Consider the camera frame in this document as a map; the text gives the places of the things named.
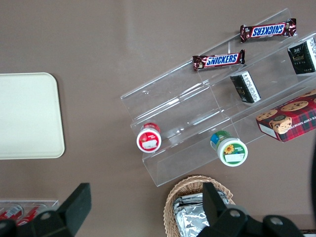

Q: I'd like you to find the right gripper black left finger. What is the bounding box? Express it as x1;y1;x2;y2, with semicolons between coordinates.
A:
29;182;92;237

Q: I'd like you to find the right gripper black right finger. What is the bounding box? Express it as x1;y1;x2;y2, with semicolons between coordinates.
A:
200;182;248;237

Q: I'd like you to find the light wicker basket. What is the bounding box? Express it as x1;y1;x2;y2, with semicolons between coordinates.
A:
163;175;237;237

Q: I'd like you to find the beige plastic tray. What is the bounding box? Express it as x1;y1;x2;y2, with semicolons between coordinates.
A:
0;72;66;160

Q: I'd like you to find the clear acrylic bottle rack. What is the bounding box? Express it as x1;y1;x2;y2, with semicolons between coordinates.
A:
0;199;60;237

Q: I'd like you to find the foil wrapped pack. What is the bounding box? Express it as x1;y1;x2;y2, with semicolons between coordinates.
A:
173;194;205;216
174;193;227;237

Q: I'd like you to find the red cola bottle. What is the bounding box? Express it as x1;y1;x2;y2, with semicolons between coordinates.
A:
0;204;24;221
14;203;48;227

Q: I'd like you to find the green lid snack jar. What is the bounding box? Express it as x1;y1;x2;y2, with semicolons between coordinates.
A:
210;130;248;167

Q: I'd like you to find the red lid snack jar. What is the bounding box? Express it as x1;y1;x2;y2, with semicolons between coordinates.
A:
136;122;162;154

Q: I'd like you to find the red tartan cookie box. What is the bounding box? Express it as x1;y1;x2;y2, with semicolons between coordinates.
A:
255;89;316;143

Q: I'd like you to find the clear acrylic stepped stand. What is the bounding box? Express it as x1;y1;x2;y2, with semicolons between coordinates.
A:
120;8;316;188

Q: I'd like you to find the small black tea box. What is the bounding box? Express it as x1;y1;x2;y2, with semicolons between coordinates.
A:
230;70;262;106
287;37;316;76

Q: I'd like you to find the Snickers chocolate bar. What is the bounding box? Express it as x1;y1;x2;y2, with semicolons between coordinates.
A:
240;18;297;44
192;49;246;72

